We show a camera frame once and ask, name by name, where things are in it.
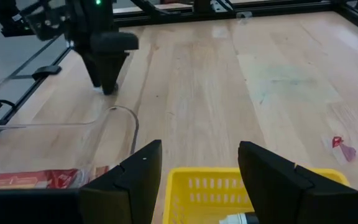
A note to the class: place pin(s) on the clear plastic container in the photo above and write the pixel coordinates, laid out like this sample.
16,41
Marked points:
42,149

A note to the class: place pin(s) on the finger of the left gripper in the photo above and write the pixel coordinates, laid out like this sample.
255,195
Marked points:
91,67
110,71

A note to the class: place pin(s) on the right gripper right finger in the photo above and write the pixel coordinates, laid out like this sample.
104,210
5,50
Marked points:
275,186

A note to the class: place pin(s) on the black table clamp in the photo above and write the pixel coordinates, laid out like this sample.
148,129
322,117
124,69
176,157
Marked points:
47,71

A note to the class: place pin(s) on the yellow plastic basket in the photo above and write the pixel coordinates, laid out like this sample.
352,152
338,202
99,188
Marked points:
204,199

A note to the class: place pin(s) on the red Orville popcorn bag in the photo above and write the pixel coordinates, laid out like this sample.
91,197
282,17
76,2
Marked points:
26,180

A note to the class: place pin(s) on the small red wrapper scrap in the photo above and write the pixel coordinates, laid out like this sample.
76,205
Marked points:
337,141

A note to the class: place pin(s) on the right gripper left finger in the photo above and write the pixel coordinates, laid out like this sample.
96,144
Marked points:
129,193

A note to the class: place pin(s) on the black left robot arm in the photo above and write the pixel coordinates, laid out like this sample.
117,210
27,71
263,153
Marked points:
8,12

